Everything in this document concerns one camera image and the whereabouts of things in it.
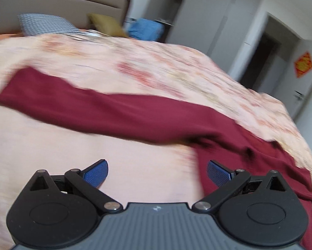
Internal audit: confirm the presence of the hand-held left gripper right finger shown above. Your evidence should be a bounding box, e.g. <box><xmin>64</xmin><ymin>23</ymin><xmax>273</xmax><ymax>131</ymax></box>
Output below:
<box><xmin>192</xmin><ymin>160</ymin><xmax>287</xmax><ymax>213</ymax></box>

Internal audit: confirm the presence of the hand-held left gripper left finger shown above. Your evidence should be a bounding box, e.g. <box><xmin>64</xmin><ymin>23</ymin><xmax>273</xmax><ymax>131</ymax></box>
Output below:
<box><xmin>28</xmin><ymin>159</ymin><xmax>124</xmax><ymax>213</ymax></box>

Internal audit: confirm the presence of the dark red garment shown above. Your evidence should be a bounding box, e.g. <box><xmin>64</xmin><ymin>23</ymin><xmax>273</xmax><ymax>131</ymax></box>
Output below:
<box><xmin>0</xmin><ymin>67</ymin><xmax>312</xmax><ymax>250</ymax></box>

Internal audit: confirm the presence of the pink floral bedspread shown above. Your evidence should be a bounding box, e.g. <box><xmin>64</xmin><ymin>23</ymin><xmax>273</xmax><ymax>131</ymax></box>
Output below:
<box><xmin>0</xmin><ymin>32</ymin><xmax>312</xmax><ymax>250</ymax></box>

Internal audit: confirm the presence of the white door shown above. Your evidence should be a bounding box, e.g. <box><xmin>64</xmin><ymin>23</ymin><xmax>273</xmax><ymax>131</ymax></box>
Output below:
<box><xmin>289</xmin><ymin>39</ymin><xmax>312</xmax><ymax>127</ymax></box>

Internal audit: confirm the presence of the red diamond door decoration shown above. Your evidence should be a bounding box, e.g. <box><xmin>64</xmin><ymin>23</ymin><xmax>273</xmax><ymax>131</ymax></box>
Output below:
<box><xmin>294</xmin><ymin>52</ymin><xmax>312</xmax><ymax>79</ymax></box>

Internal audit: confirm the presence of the mustard yellow pillow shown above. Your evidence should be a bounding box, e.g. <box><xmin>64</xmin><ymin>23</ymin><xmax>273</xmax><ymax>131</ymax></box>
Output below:
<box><xmin>87</xmin><ymin>13</ymin><xmax>129</xmax><ymax>38</ymax></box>

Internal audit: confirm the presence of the blue cloth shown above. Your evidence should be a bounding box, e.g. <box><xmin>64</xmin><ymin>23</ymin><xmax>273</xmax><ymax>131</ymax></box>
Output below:
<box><xmin>128</xmin><ymin>18</ymin><xmax>165</xmax><ymax>42</ymax></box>

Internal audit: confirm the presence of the white wardrobe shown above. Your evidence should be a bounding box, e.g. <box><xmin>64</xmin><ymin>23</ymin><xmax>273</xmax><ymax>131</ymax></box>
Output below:
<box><xmin>143</xmin><ymin>0</ymin><xmax>264</xmax><ymax>76</ymax></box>

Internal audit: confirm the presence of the grey checkered pillow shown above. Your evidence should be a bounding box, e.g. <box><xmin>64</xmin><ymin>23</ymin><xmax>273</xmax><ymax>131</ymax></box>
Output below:
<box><xmin>17</xmin><ymin>14</ymin><xmax>82</xmax><ymax>37</ymax></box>

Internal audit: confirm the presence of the beige padded headboard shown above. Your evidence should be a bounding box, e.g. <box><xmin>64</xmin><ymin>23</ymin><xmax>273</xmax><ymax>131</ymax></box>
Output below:
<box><xmin>0</xmin><ymin>0</ymin><xmax>132</xmax><ymax>38</ymax></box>

